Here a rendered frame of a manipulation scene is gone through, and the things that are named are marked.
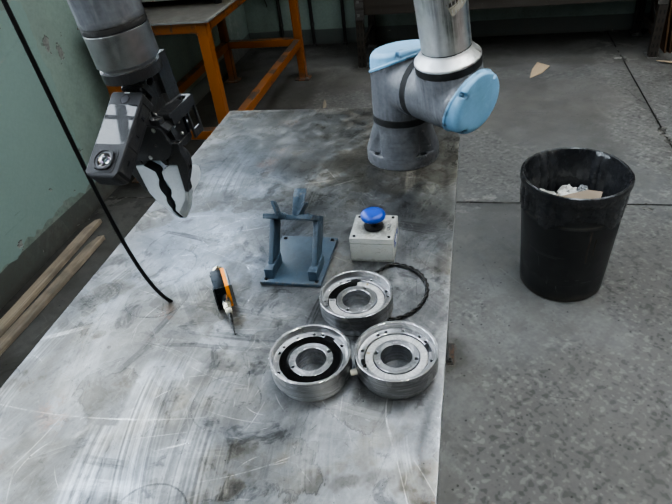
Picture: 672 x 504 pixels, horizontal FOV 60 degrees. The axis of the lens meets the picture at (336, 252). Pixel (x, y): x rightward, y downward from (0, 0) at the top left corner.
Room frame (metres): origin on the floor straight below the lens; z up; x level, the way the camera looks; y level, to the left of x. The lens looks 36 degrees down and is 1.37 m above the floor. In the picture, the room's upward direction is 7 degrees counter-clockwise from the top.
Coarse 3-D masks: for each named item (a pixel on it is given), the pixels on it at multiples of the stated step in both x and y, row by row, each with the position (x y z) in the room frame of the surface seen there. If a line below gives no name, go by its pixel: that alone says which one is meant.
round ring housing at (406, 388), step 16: (368, 336) 0.55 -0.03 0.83; (416, 336) 0.54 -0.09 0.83; (432, 336) 0.53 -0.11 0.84; (384, 352) 0.53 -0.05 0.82; (400, 352) 0.53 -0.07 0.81; (416, 352) 0.51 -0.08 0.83; (432, 352) 0.51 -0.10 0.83; (384, 368) 0.49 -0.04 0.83; (400, 368) 0.49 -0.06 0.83; (432, 368) 0.48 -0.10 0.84; (368, 384) 0.48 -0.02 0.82; (384, 384) 0.47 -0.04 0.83; (400, 384) 0.46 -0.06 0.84; (416, 384) 0.46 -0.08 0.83
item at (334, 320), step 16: (352, 272) 0.68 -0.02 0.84; (368, 272) 0.67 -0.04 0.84; (352, 288) 0.66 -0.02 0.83; (368, 288) 0.65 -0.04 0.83; (384, 288) 0.65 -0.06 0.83; (320, 304) 0.62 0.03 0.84; (352, 304) 0.65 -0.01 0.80; (368, 304) 0.62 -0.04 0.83; (384, 304) 0.61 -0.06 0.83; (336, 320) 0.59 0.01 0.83; (352, 320) 0.58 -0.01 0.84; (368, 320) 0.58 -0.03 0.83; (384, 320) 0.59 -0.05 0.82
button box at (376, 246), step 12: (360, 216) 0.82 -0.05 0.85; (396, 216) 0.81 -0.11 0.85; (360, 228) 0.79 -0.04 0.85; (372, 228) 0.77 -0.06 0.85; (384, 228) 0.78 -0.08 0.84; (396, 228) 0.79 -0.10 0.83; (360, 240) 0.76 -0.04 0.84; (372, 240) 0.75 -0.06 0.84; (384, 240) 0.75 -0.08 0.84; (396, 240) 0.78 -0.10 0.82; (360, 252) 0.76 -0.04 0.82; (372, 252) 0.75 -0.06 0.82; (384, 252) 0.75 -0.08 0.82
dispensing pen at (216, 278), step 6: (216, 270) 0.73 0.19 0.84; (210, 276) 0.72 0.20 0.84; (216, 276) 0.71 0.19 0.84; (216, 282) 0.70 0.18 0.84; (222, 282) 0.69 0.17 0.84; (216, 288) 0.68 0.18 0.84; (222, 288) 0.68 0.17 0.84; (216, 294) 0.68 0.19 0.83; (222, 294) 0.68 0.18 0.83; (216, 300) 0.68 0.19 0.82; (222, 300) 0.67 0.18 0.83; (228, 300) 0.67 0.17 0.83; (222, 306) 0.68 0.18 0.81; (228, 306) 0.65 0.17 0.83; (228, 312) 0.64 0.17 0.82; (234, 330) 0.61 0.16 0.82
